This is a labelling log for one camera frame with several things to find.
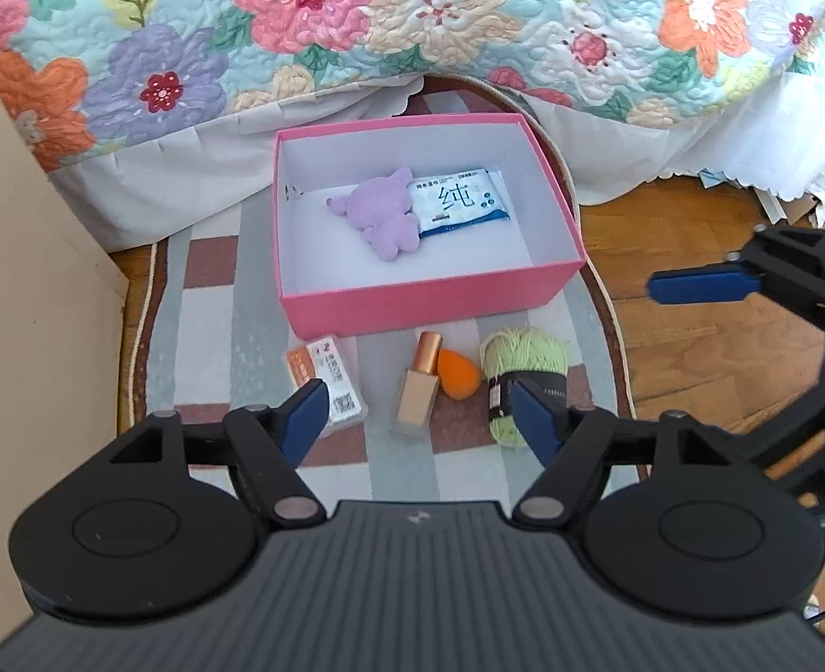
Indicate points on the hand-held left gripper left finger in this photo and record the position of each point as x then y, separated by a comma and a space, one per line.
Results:
307, 421

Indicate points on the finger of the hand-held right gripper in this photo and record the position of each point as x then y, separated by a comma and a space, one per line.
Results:
822, 427
706, 285

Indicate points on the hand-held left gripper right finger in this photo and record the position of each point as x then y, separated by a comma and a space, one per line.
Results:
535, 421

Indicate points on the orange and white small box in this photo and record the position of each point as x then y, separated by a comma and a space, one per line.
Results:
332, 374

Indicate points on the green yarn ball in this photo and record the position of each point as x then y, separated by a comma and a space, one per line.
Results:
524, 357

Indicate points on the pink cardboard box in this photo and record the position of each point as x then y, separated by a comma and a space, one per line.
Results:
419, 308

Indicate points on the orange makeup sponge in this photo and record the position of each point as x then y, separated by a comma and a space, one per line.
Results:
458, 374

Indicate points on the gold foundation bottle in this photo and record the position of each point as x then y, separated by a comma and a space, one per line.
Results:
416, 392

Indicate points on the paper scraps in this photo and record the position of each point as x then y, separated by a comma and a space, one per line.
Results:
790, 206

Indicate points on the checkered oval rug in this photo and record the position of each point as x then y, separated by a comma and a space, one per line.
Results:
202, 357

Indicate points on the purple plush toy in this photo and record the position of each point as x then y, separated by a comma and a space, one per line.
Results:
384, 213

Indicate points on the blue wet wipes packet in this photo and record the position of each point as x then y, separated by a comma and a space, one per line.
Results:
461, 203

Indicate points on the white bed skirt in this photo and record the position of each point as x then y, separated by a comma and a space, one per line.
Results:
174, 182

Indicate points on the beige wooden cabinet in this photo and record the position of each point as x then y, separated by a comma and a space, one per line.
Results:
20, 294

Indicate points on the floral quilted bedspread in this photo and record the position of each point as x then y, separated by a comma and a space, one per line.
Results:
454, 14

